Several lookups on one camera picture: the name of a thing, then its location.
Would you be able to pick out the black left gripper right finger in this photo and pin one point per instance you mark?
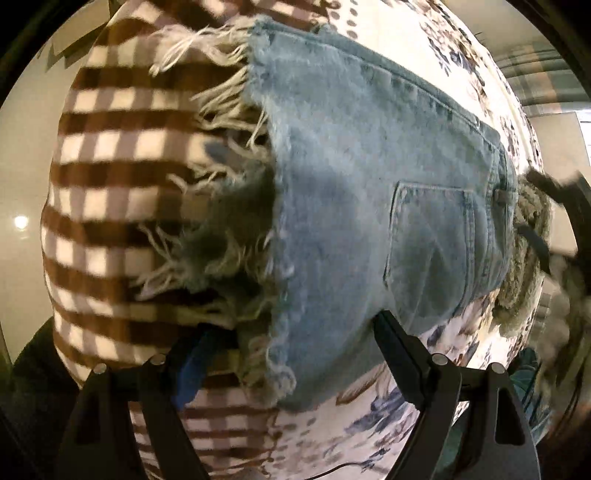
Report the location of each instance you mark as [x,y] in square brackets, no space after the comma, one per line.
[497,442]

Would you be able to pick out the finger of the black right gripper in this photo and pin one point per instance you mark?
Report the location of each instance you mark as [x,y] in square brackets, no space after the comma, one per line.
[538,245]
[574,197]

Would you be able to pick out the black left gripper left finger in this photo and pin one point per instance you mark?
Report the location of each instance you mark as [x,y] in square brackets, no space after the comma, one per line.
[99,441]

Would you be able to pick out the blue denim shorts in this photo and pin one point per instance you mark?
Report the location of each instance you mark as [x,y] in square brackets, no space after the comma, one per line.
[349,186]

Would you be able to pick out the grey folded fluffy towel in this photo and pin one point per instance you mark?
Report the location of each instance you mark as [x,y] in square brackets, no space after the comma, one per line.
[519,291]

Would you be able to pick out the floral bed blanket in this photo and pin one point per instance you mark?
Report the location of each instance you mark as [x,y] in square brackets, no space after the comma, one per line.
[131,169]

